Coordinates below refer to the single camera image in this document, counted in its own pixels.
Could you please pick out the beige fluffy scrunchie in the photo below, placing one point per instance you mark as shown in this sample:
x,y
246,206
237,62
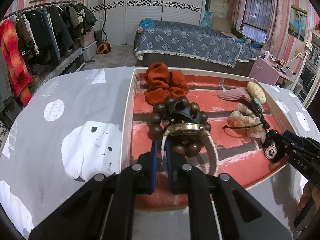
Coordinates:
x,y
243,117

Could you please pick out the black plastic hair claw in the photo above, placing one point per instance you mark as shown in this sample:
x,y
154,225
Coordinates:
x,y
178,111

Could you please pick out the pineapple plush hair clip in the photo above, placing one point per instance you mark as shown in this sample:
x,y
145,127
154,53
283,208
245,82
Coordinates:
x,y
257,94

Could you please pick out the white tray red brick liner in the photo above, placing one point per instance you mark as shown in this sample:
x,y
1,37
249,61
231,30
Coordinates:
x,y
200,134

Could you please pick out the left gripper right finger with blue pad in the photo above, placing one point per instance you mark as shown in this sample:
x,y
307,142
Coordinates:
x,y
219,207

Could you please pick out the orange fabric scrunchie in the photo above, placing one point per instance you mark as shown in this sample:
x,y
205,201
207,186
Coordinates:
x,y
164,83

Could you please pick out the yellow black garment steamer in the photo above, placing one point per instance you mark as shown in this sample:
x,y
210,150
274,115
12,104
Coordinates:
x,y
104,47

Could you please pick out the pink fabric hair bow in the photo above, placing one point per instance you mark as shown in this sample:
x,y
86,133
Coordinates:
x,y
236,94

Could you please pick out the bed with blue patterned cover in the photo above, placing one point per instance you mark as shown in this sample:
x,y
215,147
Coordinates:
x,y
191,46

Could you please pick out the window with pink curtains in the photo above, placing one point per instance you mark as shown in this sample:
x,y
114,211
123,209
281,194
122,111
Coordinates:
x,y
260,20

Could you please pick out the grey polar bear tablecloth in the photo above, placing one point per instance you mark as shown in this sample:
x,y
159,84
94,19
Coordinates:
x,y
76,116

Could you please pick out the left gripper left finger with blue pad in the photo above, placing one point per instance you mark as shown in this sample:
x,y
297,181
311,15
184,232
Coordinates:
x,y
103,208

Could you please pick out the white storage box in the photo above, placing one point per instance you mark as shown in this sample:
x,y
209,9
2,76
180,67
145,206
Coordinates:
x,y
89,51

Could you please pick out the person's right hand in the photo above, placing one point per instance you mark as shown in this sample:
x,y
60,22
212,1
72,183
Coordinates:
x,y
307,193

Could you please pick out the clothes rack with hanging clothes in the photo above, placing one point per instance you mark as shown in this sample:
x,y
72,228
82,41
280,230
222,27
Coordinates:
x,y
40,35

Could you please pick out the pink bedside cabinet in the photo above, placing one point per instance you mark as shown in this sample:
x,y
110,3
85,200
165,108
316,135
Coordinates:
x,y
266,72

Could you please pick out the wedding photo poster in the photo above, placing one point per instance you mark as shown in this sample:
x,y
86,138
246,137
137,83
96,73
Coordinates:
x,y
297,22

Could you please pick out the white framed standing mirror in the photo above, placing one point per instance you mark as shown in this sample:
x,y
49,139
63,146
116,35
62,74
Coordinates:
x,y
308,83

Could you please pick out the white sliding door wardrobe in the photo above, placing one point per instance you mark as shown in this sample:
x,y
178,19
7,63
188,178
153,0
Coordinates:
x,y
119,19

